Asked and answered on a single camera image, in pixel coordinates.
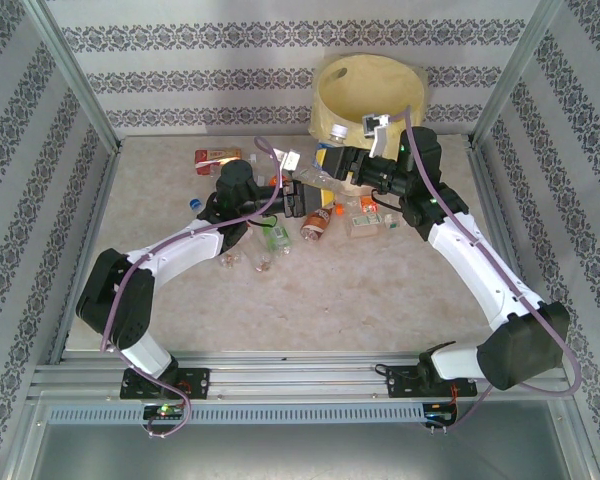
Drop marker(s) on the blue bottle cap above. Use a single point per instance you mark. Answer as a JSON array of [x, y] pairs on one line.
[[195, 202]]

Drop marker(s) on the aluminium frame post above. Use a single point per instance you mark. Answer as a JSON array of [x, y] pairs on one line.
[[79, 75], [516, 75]]

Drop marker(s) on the small controller circuit board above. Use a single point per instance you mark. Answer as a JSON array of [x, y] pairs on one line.
[[162, 411], [440, 415]]

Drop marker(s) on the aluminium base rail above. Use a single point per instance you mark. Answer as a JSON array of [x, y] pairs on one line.
[[300, 375]]

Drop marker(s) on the yellow plastic bin bag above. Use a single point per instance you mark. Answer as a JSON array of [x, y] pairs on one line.
[[380, 85]]

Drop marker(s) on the aluminium side rail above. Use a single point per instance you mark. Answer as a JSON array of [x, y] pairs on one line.
[[101, 200], [492, 200]]

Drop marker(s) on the grey metal panel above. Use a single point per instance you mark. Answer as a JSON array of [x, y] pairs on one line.
[[300, 455]]

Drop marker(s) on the clear bottle green white label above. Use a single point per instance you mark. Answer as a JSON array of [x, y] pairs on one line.
[[365, 225]]

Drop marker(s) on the red snack packet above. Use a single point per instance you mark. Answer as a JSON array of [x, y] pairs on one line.
[[210, 160]]

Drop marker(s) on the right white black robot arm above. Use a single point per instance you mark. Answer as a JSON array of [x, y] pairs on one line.
[[480, 270]]

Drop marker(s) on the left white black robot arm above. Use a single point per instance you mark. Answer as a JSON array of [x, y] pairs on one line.
[[180, 250]]

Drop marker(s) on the brown bottle orange cap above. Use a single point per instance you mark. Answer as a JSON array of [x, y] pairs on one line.
[[316, 222]]

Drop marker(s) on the clear bottle green neck band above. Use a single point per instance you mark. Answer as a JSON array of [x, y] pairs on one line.
[[312, 176]]

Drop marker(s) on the small orange white object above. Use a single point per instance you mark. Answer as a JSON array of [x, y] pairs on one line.
[[367, 203]]

